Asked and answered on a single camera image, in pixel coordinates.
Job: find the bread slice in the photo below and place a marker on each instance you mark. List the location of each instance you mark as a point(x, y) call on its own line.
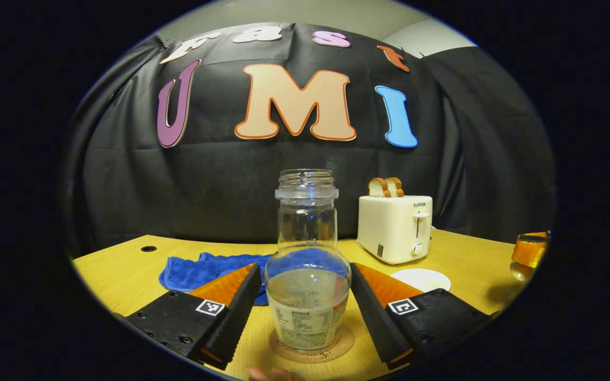
point(396, 186)
point(378, 188)

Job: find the blue towel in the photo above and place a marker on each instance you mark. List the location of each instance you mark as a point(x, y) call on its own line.
point(194, 272)

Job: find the black backdrop cloth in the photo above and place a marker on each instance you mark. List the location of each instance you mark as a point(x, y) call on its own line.
point(220, 185)

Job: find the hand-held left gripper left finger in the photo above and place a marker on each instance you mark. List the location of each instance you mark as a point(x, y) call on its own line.
point(239, 312)

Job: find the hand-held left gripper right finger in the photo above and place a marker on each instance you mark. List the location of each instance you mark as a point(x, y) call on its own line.
point(376, 323)

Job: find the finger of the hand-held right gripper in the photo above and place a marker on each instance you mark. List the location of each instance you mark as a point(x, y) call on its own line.
point(530, 250)

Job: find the white toaster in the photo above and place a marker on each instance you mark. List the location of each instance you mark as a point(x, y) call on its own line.
point(389, 227)

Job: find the white teacup lid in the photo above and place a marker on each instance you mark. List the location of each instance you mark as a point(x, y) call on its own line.
point(519, 272)

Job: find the white teacup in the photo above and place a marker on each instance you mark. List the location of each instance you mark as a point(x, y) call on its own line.
point(424, 278)

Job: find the clear glass water bottle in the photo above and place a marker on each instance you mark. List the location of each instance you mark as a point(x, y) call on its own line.
point(307, 296)

